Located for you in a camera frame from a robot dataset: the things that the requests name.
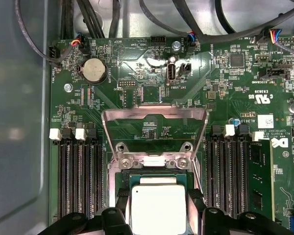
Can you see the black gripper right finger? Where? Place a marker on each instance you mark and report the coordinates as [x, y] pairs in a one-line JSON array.
[[196, 213]]

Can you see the black and silver PC case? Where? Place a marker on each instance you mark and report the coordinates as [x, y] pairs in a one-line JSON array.
[[19, 122]]

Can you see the green motherboard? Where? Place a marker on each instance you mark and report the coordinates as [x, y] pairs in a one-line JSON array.
[[210, 73]]

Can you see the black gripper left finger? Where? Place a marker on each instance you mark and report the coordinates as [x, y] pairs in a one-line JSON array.
[[123, 210]]

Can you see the silver internal USB port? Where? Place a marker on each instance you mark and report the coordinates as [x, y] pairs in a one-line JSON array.
[[171, 71]]

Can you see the metal socket cover frame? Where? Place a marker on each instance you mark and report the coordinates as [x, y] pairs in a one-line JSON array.
[[176, 113]]

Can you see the silver coin battery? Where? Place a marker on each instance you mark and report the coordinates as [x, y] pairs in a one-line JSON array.
[[94, 69]]

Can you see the silver topped CPU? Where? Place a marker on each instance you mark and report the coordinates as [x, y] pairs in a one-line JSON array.
[[159, 210]]

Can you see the green RAM stick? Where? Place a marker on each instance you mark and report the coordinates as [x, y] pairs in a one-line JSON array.
[[259, 171]]

